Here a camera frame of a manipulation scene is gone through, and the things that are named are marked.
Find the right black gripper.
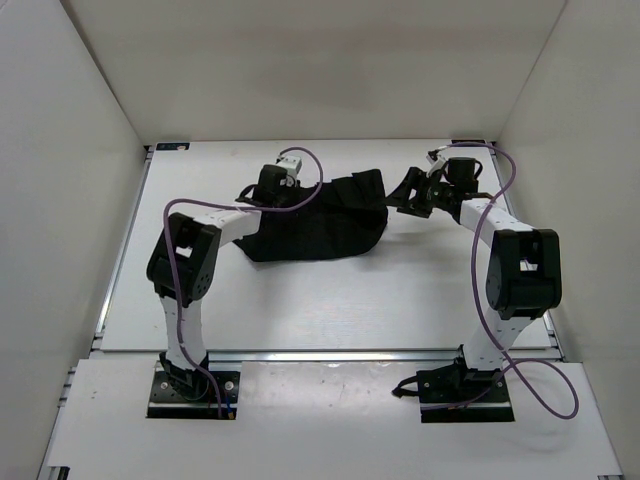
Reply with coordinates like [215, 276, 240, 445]
[383, 168, 454, 219]

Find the black pleated skirt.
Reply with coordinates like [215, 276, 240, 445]
[234, 169, 389, 262]

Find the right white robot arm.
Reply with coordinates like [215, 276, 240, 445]
[386, 157, 562, 408]

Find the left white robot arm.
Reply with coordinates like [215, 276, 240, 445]
[146, 155, 302, 404]

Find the right corner label sticker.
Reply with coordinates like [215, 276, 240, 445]
[451, 139, 487, 147]

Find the corner label sticker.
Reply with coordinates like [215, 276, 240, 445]
[451, 139, 487, 147]
[155, 142, 190, 151]

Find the left corner label sticker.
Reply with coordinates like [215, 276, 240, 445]
[155, 142, 190, 151]

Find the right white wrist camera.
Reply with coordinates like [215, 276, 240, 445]
[426, 146, 448, 178]

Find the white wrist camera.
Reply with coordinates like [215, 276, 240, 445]
[276, 154, 302, 187]
[426, 146, 448, 178]

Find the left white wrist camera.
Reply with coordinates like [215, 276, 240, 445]
[276, 154, 302, 187]

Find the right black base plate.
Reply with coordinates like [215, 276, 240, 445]
[416, 366, 515, 424]

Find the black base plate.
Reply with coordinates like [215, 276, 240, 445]
[146, 362, 241, 421]
[416, 366, 515, 424]

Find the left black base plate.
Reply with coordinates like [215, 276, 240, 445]
[146, 362, 241, 421]

